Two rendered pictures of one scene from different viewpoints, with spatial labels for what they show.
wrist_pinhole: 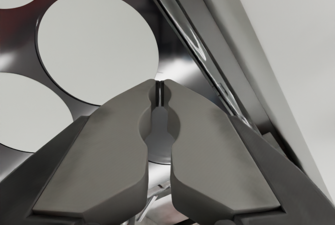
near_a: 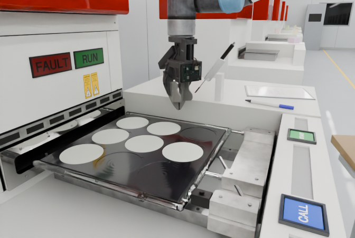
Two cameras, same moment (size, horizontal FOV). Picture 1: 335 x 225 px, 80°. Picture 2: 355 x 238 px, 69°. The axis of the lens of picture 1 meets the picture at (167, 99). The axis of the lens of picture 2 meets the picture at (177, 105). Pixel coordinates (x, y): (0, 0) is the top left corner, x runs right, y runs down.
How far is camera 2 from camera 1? 0.80 m
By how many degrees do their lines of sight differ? 100
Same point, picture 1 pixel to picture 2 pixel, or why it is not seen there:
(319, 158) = (221, 103)
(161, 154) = (201, 140)
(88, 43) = (159, 126)
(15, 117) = (141, 143)
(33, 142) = (149, 148)
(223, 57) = not seen: hidden behind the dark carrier
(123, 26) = (166, 123)
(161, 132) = (194, 135)
